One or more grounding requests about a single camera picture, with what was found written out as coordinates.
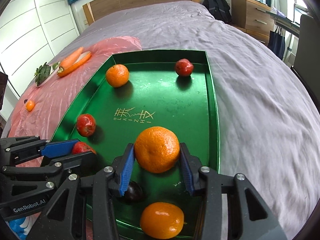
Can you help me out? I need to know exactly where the pink plastic sheet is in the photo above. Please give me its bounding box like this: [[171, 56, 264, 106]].
[[2, 36, 142, 139]]

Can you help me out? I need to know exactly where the white plate with greens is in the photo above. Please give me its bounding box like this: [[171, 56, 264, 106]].
[[36, 62, 61, 87]]

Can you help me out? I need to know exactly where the green bok choy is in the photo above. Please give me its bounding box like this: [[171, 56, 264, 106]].
[[34, 62, 60, 87]]

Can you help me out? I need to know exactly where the white wardrobe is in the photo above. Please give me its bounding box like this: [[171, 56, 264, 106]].
[[1, 0, 79, 98]]

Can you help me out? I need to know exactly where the dark blue tote bag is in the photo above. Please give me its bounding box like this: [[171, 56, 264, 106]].
[[267, 26, 285, 60]]

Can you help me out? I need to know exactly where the black backpack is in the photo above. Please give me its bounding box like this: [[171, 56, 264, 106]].
[[202, 0, 232, 24]]

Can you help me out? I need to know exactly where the small smooth orange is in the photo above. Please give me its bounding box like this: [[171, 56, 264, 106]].
[[25, 100, 35, 112]]

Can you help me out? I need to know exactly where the grey office chair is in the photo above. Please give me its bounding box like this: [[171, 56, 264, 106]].
[[291, 15, 320, 107]]

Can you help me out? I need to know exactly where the mandarin orange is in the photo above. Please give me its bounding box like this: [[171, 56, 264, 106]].
[[134, 126, 180, 173], [106, 64, 130, 88]]

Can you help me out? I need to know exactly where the purple bed cover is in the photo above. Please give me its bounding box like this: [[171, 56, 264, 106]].
[[2, 0, 320, 240]]

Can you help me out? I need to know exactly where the green rectangular tray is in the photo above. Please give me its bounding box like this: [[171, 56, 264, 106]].
[[53, 50, 220, 239]]

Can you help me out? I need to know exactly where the orange rimmed plate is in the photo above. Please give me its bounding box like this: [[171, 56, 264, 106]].
[[57, 51, 91, 77]]

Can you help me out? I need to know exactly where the wooden drawer cabinet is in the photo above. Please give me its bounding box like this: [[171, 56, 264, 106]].
[[231, 0, 274, 46]]

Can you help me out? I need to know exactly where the orange carrot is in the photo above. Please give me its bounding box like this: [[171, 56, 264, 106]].
[[58, 47, 84, 73]]

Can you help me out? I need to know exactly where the left blue gloved hand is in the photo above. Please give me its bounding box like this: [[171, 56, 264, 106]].
[[9, 216, 36, 240]]

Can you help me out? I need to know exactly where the glass desk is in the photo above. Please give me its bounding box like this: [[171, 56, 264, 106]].
[[266, 11, 300, 37]]

